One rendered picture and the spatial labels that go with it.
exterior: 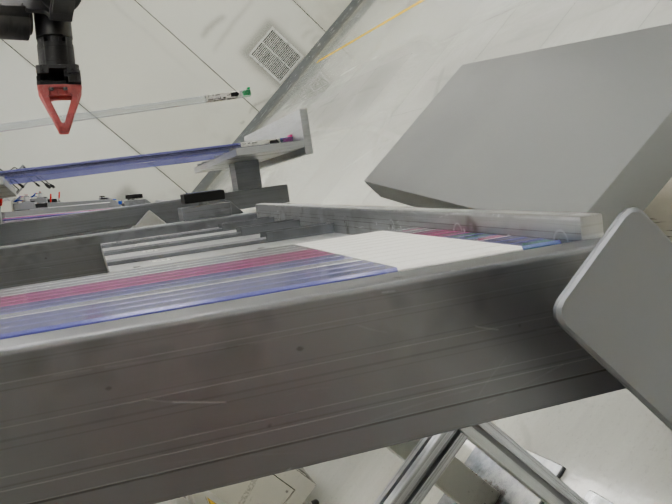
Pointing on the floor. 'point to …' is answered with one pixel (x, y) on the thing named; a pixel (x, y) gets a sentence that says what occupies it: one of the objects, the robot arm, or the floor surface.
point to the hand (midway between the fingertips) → (63, 128)
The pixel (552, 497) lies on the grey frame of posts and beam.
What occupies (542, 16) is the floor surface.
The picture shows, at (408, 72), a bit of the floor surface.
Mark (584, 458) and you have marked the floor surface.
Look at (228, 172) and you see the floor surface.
